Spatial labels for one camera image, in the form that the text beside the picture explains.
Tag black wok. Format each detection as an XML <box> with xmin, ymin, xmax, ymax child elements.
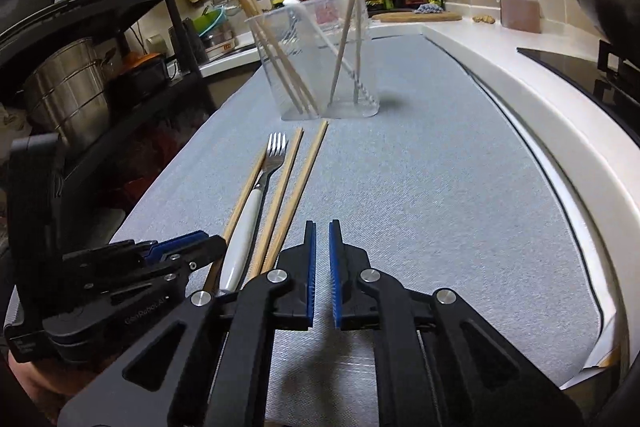
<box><xmin>557</xmin><ymin>0</ymin><xmax>640</xmax><ymax>42</ymax></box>

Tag stainless steel stock pot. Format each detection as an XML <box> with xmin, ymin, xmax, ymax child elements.
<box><xmin>22</xmin><ymin>37</ymin><xmax>112</xmax><ymax>142</ymax></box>

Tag black glass cooktop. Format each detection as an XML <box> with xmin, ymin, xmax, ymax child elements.
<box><xmin>516</xmin><ymin>47</ymin><xmax>640</xmax><ymax>128</ymax></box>

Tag green plastic basin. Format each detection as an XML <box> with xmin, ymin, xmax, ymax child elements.
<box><xmin>194</xmin><ymin>6</ymin><xmax>227</xmax><ymax>36</ymax></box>

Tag person's left forearm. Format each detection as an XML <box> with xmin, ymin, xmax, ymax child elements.
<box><xmin>7</xmin><ymin>349</ymin><xmax>76</xmax><ymax>423</ymax></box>

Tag grey cloth mat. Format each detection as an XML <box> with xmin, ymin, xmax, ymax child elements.
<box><xmin>107</xmin><ymin>34</ymin><xmax>613</xmax><ymax>427</ymax></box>

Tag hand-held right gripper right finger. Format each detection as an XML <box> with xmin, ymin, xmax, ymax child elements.
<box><xmin>328</xmin><ymin>220</ymin><xmax>583</xmax><ymax>427</ymax></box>

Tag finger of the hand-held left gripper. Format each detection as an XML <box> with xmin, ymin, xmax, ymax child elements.
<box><xmin>144</xmin><ymin>230</ymin><xmax>228</xmax><ymax>270</ymax></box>
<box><xmin>62</xmin><ymin>240</ymin><xmax>192</xmax><ymax>309</ymax></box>

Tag black stove grate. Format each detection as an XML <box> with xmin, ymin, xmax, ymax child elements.
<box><xmin>595</xmin><ymin>39</ymin><xmax>640</xmax><ymax>108</ymax></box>

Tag clear plastic utensil container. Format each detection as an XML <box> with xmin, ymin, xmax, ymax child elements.
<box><xmin>244</xmin><ymin>0</ymin><xmax>382</xmax><ymax>122</ymax></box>

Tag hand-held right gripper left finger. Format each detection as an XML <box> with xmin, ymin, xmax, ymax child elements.
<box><xmin>57</xmin><ymin>221</ymin><xmax>318</xmax><ymax>427</ymax></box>

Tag white spoon striped handle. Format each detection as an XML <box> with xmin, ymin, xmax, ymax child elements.
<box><xmin>282</xmin><ymin>0</ymin><xmax>378</xmax><ymax>105</ymax></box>

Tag white handled metal fork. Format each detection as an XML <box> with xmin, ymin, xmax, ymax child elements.
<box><xmin>217</xmin><ymin>132</ymin><xmax>288</xmax><ymax>294</ymax></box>

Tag black metal shelf rack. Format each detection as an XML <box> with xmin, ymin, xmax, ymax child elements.
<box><xmin>0</xmin><ymin>0</ymin><xmax>216</xmax><ymax>228</ymax></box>

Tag black pot orange lid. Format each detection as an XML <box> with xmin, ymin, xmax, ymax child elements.
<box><xmin>105</xmin><ymin>51</ymin><xmax>170</xmax><ymax>100</ymax></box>

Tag wooden cutting board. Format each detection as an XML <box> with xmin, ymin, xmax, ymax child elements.
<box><xmin>372</xmin><ymin>9</ymin><xmax>463</xmax><ymax>24</ymax></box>

